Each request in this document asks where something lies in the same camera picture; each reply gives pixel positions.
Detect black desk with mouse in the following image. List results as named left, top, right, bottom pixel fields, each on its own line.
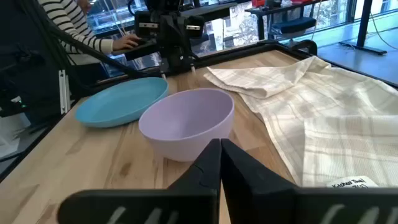
left=111, top=38, right=160, bottom=62

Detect person's hand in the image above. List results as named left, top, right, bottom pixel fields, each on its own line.
left=112, top=33, right=141, bottom=52

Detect lilac bowl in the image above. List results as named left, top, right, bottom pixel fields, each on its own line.
left=138, top=88, right=235, bottom=162

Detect white checked kitchen towel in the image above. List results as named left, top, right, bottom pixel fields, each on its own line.
left=203, top=55, right=398, bottom=189

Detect black background desk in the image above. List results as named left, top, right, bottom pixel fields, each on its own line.
left=244, top=0, right=323, bottom=41

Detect person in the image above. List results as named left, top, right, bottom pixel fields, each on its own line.
left=37, top=0, right=114, bottom=66

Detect white paper booklet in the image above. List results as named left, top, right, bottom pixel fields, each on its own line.
left=0, top=113, right=32, bottom=157

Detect black office chair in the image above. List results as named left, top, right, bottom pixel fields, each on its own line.
left=270, top=16, right=317, bottom=35

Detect black diagonal desk bar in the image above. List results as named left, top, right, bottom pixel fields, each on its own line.
left=18, top=0, right=147, bottom=78

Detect blue plate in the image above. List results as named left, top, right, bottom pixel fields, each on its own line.
left=74, top=77, right=170, bottom=129

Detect yellow cable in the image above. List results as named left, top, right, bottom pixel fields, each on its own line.
left=368, top=12, right=398, bottom=50

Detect silver metal bracket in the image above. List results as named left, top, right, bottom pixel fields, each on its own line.
left=58, top=69, right=71, bottom=115

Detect white towel label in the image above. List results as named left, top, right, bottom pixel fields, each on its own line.
left=326, top=175, right=379, bottom=189

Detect black frame clamp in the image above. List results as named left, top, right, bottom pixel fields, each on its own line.
left=288, top=39, right=318, bottom=56

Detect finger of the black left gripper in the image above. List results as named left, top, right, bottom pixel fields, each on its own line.
left=175, top=37, right=193, bottom=74
left=160, top=37, right=177, bottom=74

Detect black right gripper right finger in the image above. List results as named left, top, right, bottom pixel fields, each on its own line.
left=220, top=138, right=398, bottom=224

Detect red object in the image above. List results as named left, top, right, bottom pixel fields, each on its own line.
left=251, top=0, right=272, bottom=9

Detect black desk leg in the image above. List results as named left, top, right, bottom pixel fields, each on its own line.
left=338, top=0, right=388, bottom=56

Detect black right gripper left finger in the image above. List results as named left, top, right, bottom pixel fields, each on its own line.
left=57, top=138, right=223, bottom=224

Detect black device green light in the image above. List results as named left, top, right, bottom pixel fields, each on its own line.
left=0, top=88, right=30, bottom=118

